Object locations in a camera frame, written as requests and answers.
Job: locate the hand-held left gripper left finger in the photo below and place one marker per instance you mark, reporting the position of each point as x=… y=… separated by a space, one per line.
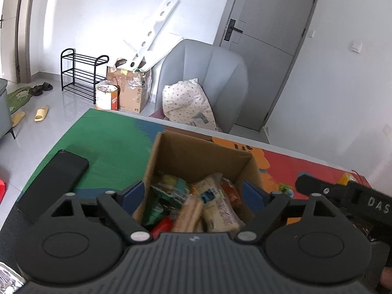
x=134 y=196

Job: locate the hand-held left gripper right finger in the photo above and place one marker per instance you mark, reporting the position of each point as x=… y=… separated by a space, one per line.
x=251 y=196

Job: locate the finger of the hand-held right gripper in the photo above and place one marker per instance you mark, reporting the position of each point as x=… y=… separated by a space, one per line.
x=318 y=186

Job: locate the orange snack packet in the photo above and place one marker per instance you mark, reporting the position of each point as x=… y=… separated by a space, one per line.
x=231 y=191

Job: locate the large white bread packet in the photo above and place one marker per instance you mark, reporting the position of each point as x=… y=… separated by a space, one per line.
x=222 y=217

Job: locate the green and white snack packet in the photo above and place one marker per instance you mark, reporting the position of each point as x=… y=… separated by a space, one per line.
x=171 y=188

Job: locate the red snack packet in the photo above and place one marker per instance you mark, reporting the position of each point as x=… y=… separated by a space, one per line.
x=162 y=226

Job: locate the tan wafer biscuit packet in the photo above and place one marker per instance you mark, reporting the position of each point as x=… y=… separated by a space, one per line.
x=188 y=213

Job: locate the small cardboard box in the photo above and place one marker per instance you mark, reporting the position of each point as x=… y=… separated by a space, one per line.
x=196 y=156

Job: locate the colourful printed table mat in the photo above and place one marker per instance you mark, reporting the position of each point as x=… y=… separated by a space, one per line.
x=101 y=134

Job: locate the black smartphone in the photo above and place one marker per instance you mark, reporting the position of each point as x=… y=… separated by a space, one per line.
x=52 y=183

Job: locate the white and orange bucket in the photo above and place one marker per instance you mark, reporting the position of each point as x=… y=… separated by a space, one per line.
x=105 y=99

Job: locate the large taped cardboard box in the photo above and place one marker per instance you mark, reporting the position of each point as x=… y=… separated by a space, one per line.
x=131 y=95

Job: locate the white dotted pillow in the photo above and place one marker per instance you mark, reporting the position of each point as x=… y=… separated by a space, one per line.
x=183 y=104

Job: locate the yellow slipper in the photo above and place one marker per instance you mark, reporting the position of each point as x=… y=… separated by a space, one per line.
x=41 y=114
x=17 y=118

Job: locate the red plastic object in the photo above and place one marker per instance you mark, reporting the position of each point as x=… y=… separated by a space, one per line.
x=2 y=191

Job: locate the grey armchair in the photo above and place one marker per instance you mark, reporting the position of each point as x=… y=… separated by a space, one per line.
x=211 y=67

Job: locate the dark brown slipper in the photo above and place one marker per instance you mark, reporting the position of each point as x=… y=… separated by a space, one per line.
x=35 y=91
x=46 y=86

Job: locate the black metal shoe rack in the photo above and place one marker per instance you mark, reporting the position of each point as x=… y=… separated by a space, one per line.
x=82 y=57

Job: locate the crumpled silver foil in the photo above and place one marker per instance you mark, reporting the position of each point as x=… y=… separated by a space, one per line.
x=10 y=278

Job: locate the green floor rug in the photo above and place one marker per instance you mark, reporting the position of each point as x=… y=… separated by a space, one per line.
x=18 y=99

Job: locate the white flat board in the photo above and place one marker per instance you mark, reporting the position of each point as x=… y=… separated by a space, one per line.
x=167 y=46

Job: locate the grey door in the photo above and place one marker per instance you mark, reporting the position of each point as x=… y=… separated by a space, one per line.
x=269 y=21

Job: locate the white board with round holes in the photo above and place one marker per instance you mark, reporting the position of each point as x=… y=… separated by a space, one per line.
x=156 y=21

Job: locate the square white wall switch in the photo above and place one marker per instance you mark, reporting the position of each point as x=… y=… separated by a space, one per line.
x=356 y=46

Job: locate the brown door frame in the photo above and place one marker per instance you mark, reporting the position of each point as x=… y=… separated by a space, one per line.
x=24 y=27

